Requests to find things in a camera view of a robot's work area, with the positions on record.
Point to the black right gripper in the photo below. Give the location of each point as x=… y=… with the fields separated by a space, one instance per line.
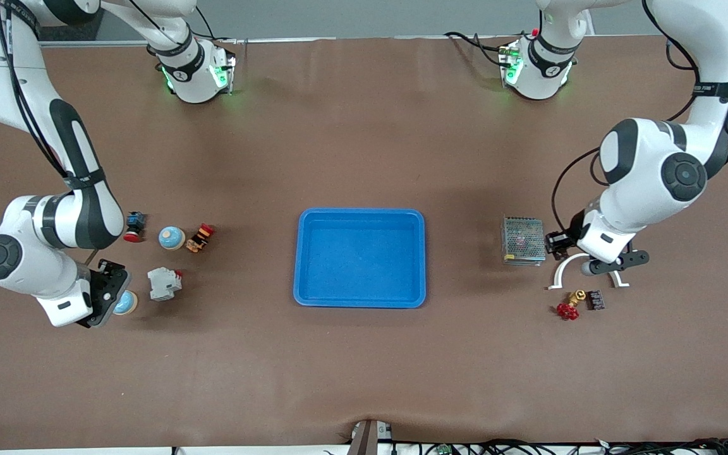
x=109 y=285

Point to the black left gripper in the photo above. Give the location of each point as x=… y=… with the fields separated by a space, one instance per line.
x=558 y=241

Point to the blue desk bell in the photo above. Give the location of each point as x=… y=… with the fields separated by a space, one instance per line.
x=127 y=304
x=172 y=237

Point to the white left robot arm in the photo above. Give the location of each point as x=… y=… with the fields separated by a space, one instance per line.
x=648 y=164

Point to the blue plastic tray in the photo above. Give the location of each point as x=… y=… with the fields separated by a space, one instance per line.
x=361 y=265

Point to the white semicircular pipe clamp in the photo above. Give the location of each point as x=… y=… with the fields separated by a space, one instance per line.
x=558 y=273

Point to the metal mesh power supply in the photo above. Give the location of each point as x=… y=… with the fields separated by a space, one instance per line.
x=523 y=240

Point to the red emergency stop button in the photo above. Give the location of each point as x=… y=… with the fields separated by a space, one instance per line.
x=134 y=224

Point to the white circuit breaker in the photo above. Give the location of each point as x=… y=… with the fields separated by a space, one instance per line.
x=163 y=284

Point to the red yellow push button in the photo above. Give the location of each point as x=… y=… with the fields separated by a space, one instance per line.
x=198 y=240

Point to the grey metal camera stand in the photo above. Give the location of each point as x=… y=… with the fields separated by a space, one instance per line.
x=369 y=439

